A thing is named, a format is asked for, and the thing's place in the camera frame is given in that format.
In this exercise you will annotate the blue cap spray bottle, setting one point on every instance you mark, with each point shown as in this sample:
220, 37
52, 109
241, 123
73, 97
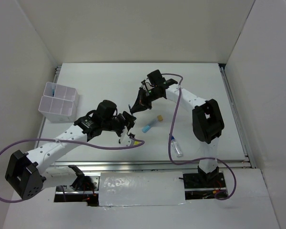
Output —
175, 146

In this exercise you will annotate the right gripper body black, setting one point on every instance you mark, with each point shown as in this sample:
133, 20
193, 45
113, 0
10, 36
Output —
152, 96

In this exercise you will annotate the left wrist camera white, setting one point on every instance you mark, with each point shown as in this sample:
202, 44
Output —
125, 139

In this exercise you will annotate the yellow black highlighter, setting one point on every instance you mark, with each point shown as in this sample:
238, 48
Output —
134, 143

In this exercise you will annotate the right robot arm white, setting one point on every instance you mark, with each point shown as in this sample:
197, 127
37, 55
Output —
207, 121

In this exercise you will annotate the near translucent organizer box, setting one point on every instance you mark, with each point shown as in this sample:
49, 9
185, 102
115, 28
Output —
57, 110

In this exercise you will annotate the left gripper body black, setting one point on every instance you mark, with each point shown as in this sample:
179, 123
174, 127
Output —
117, 124

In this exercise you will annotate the white foil sheet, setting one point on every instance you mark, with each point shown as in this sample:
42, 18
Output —
141, 189

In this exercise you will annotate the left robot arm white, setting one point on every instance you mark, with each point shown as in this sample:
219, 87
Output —
29, 173

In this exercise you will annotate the blue glue stick tan cap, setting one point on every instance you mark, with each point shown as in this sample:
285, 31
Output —
148, 126

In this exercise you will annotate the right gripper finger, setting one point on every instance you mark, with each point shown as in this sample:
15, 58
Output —
137, 107
146, 106

